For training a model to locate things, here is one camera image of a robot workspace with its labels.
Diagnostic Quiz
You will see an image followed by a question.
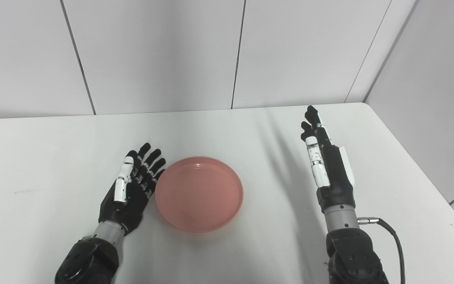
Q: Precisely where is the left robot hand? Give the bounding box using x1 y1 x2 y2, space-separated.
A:
98 143 167 236

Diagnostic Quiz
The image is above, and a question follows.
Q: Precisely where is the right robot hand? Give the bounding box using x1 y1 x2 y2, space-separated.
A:
300 105 357 216

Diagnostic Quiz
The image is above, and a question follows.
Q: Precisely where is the pink plate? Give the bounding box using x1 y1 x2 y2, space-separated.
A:
155 157 244 233

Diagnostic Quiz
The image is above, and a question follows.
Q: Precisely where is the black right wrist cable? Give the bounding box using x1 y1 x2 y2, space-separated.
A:
358 216 406 284

